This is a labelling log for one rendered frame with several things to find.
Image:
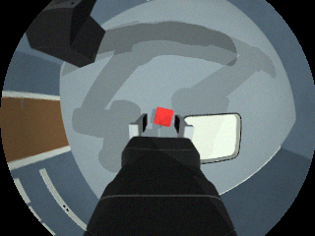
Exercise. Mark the red cube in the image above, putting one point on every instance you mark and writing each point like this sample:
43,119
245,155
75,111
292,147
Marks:
163,116

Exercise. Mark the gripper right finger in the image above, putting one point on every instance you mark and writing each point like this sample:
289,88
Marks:
182,128

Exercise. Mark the white rounded rectangular tray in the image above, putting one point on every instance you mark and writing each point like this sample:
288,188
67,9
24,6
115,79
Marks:
217,137

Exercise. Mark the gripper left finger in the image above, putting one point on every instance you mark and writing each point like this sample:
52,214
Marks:
137,128

